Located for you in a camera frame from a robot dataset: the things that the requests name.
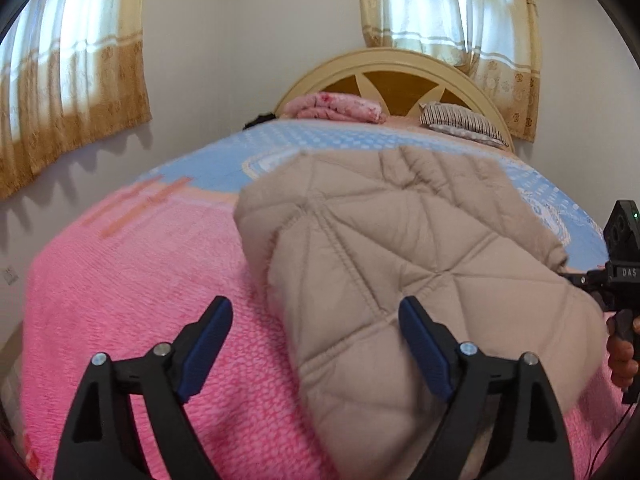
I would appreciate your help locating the striped pillow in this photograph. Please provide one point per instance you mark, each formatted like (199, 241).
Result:
(461, 122)

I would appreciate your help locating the wall power socket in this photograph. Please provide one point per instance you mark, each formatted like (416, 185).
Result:
(9, 275)

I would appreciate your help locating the beige curtain behind headboard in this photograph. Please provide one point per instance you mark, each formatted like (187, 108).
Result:
(495, 43)

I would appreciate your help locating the beige quilted puffer jacket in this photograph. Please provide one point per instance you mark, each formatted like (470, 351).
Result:
(335, 240)

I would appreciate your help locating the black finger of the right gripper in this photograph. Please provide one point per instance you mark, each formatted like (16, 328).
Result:
(579, 280)

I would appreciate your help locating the person's right hand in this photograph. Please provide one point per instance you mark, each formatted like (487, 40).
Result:
(621, 362)

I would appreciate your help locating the blue and pink bedspread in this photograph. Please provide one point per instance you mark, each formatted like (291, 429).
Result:
(148, 260)

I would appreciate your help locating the cream wooden headboard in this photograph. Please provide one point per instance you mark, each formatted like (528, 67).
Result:
(400, 80)

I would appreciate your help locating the black item beside bed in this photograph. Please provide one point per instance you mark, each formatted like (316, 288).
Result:
(260, 119)

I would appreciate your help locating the beige curtain on side window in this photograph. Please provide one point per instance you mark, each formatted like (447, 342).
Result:
(71, 74)

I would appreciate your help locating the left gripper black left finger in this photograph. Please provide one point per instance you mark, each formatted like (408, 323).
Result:
(100, 439)

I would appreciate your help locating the folded pink floral blanket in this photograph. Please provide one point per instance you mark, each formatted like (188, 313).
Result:
(335, 107)

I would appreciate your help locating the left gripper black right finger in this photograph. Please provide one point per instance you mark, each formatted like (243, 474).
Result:
(528, 438)

